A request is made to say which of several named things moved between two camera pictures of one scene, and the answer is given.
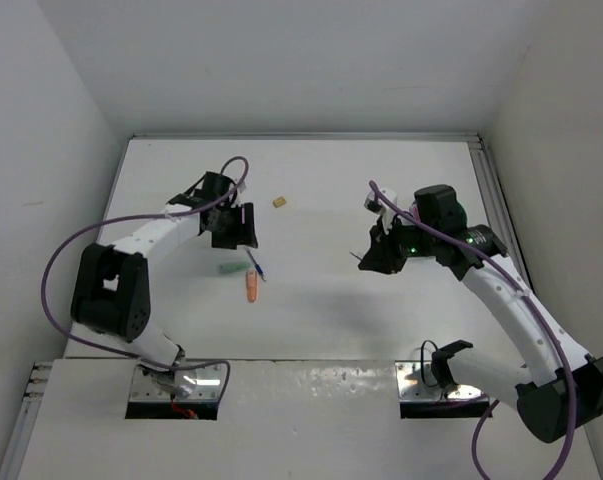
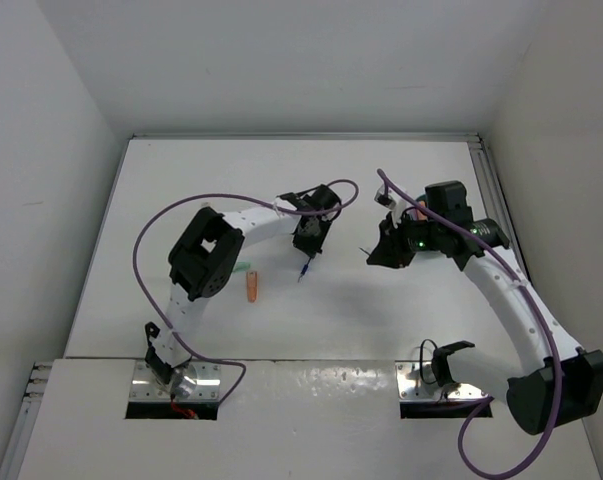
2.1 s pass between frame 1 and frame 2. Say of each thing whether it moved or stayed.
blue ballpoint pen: moved
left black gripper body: moved
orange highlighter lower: stayed
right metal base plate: stayed
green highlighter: stayed
